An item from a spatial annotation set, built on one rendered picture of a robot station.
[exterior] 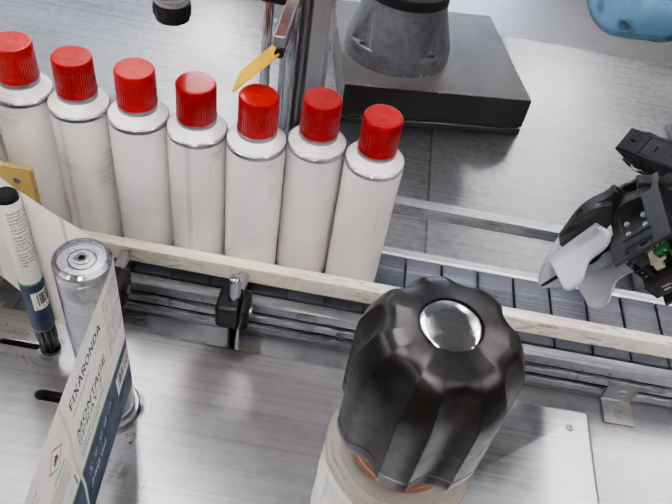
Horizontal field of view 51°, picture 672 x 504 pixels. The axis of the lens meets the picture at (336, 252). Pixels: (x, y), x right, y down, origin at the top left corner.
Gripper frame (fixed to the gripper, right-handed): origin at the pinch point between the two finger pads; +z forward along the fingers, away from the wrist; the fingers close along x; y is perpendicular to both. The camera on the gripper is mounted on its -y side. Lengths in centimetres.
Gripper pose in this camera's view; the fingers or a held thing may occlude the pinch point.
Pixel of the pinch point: (550, 272)
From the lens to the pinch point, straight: 71.4
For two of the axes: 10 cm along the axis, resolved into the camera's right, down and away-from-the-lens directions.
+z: -6.0, 4.9, 6.3
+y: -1.3, 7.2, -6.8
